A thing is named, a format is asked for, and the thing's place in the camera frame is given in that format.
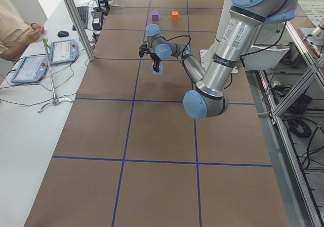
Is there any green tipped reacher stick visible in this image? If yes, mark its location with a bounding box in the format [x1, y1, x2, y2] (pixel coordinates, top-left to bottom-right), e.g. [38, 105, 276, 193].
[37, 38, 73, 114]

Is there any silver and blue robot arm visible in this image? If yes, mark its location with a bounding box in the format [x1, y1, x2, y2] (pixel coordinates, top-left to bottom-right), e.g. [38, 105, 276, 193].
[139, 0, 298, 120]

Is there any light blue block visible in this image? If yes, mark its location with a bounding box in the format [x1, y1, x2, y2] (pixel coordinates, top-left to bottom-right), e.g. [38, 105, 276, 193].
[151, 61, 163, 75]

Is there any black keyboard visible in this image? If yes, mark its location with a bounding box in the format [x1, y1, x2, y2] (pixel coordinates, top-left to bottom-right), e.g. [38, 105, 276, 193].
[76, 6, 89, 29]

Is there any black power adapter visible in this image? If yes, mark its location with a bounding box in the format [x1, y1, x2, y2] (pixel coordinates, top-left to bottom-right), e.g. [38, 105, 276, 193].
[92, 12, 103, 30]

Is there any orange block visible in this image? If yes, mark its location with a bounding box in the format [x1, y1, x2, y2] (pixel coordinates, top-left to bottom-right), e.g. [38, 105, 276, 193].
[171, 11, 179, 22]

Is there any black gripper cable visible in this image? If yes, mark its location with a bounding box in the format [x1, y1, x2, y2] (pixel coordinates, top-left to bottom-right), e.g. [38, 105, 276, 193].
[161, 35, 192, 58]

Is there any aluminium frame post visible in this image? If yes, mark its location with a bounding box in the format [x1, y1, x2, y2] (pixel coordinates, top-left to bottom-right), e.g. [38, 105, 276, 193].
[64, 0, 95, 61]

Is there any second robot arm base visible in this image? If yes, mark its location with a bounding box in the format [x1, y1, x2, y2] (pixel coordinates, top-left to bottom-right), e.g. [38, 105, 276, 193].
[300, 20, 323, 45]

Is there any person's hand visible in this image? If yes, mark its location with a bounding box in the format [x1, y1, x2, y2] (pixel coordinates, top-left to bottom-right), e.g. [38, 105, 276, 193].
[24, 23, 45, 44]

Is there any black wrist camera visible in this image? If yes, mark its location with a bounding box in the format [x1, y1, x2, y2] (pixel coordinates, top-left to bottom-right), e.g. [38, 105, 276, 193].
[139, 43, 149, 58]

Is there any black computer mouse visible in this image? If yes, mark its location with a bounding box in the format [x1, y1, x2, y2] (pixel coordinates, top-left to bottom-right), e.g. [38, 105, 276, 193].
[57, 30, 69, 37]

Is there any near teach pendant tablet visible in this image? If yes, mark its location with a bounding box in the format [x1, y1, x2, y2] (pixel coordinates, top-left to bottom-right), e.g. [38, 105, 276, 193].
[11, 55, 48, 83]

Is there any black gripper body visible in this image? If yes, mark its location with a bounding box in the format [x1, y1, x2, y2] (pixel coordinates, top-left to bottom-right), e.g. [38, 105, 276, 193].
[150, 53, 160, 63]

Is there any far teach pendant tablet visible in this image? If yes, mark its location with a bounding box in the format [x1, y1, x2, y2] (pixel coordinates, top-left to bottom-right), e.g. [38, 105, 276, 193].
[50, 39, 78, 65]

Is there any purple block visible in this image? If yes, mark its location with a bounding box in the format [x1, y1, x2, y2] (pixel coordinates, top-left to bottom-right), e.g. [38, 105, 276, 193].
[151, 11, 159, 22]

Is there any teach pendant tablet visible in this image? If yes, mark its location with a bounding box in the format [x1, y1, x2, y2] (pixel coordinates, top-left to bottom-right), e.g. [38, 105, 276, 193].
[50, 39, 78, 65]
[11, 55, 48, 83]

